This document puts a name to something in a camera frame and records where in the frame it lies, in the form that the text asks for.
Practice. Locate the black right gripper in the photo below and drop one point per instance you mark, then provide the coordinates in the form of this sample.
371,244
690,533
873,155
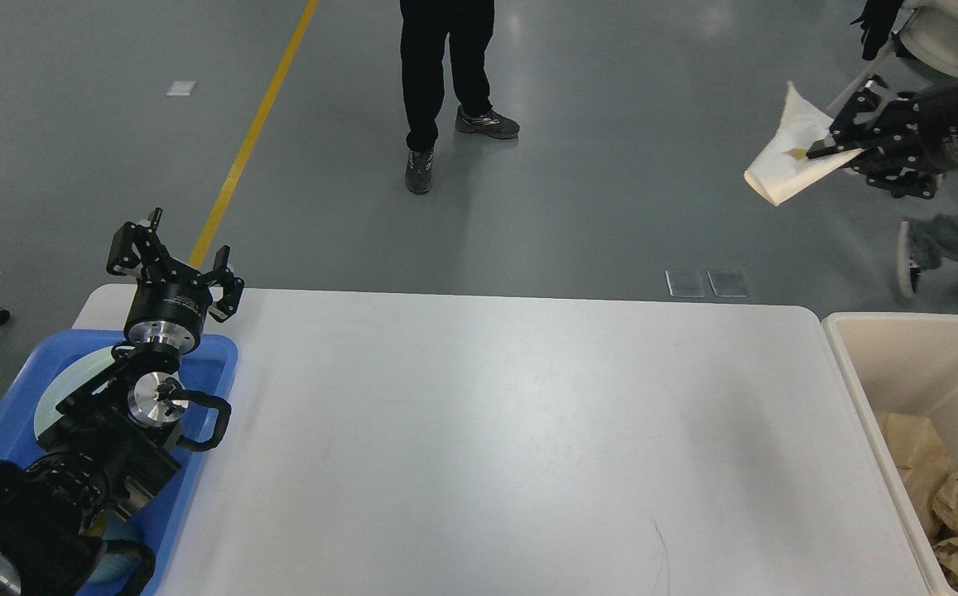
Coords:
874,110

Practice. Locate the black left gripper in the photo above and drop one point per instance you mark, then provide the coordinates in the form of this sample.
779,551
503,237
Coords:
164,311

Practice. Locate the white paper cup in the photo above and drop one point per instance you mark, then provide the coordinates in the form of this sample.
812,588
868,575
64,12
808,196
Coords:
782,169

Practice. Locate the light green plate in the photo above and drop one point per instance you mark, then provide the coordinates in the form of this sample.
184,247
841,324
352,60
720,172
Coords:
66,381

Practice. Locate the dark teal mug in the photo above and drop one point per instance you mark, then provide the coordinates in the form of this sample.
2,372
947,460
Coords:
111,568

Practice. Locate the brown paper bag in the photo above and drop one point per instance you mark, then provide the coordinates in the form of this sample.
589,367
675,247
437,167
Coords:
922,460

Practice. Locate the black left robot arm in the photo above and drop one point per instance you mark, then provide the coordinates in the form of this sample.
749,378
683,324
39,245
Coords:
111,449

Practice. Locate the black garment on chair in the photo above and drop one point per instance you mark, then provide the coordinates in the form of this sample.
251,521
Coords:
876,21

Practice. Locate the white rolling chair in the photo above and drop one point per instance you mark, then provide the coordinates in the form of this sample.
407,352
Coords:
924,37

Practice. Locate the right floor outlet cover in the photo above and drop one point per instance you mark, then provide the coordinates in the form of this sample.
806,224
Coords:
728,283

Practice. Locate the floor outlet cover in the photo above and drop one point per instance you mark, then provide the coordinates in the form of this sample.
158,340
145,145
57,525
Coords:
728,283
685,284

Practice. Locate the left floor outlet cover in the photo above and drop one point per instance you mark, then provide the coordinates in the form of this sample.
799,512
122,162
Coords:
685,284

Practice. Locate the beige plastic bin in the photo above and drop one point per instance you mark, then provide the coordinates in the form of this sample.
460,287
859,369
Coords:
905,363

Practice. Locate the person in black trousers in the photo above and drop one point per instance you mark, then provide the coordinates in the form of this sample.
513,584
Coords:
431,32

